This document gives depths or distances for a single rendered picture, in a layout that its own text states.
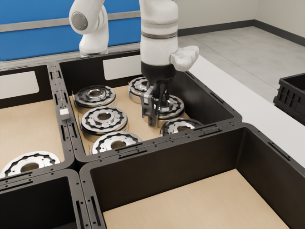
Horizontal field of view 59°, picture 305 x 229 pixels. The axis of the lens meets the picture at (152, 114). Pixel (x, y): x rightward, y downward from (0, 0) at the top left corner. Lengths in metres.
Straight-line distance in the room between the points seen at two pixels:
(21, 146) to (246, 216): 0.46
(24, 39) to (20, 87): 1.75
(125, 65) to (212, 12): 3.36
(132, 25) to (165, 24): 2.11
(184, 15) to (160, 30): 3.34
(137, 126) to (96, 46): 0.36
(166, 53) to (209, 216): 0.30
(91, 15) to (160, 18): 0.37
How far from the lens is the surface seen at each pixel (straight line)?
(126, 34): 2.61
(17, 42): 2.50
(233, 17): 4.32
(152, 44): 0.51
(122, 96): 0.75
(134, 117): 0.66
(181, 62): 0.50
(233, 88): 1.10
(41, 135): 0.65
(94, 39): 0.92
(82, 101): 0.68
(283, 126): 0.94
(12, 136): 0.67
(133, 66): 0.78
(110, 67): 0.76
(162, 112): 0.62
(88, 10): 0.84
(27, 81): 0.75
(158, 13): 0.50
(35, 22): 2.43
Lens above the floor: 1.21
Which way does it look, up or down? 34 degrees down
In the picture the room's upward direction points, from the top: straight up
